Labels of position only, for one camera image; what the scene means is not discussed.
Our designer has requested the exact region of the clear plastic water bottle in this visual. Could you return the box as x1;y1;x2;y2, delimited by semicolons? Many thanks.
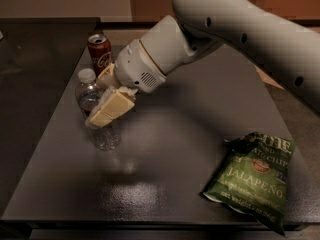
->
75;68;120;151

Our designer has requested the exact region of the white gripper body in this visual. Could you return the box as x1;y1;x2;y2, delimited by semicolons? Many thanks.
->
114;39;166;93

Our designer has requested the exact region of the green jalapeño chips bag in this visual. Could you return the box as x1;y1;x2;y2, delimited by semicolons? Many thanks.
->
203;132;295;235

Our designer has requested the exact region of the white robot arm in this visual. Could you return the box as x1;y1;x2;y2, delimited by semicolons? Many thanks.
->
86;0;320;128

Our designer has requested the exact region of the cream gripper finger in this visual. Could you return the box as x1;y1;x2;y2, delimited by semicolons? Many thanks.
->
97;63;121;89
85;86;136;129

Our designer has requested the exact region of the red Coca-Cola can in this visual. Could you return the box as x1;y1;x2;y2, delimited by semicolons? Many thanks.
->
87;33;112;75

